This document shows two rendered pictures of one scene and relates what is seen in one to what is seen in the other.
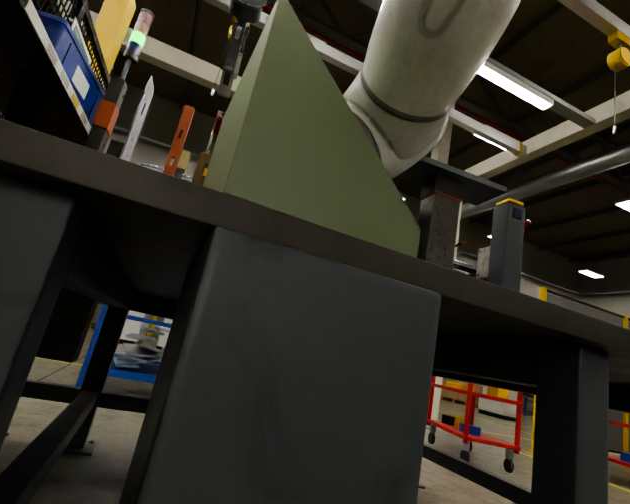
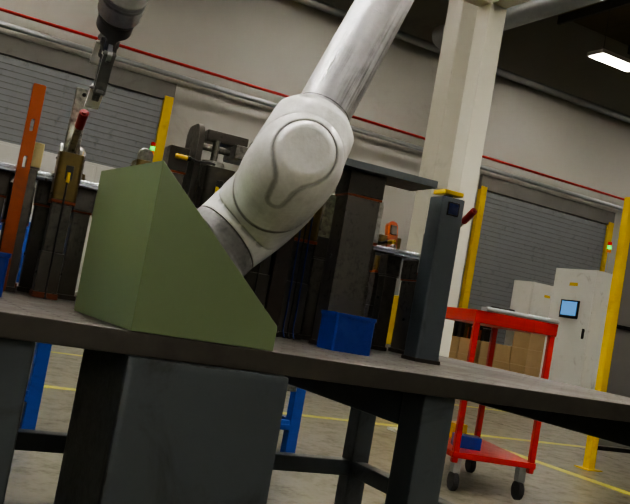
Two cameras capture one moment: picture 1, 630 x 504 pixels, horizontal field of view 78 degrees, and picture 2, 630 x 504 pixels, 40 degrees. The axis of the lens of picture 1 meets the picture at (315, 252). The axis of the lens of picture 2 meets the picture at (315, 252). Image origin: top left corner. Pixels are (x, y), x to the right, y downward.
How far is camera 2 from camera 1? 1.07 m
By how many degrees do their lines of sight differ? 13
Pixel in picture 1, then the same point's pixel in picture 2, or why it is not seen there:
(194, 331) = (120, 424)
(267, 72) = (155, 233)
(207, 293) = (126, 400)
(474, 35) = (304, 208)
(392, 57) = (251, 205)
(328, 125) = (202, 262)
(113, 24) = not seen: outside the picture
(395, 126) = (261, 235)
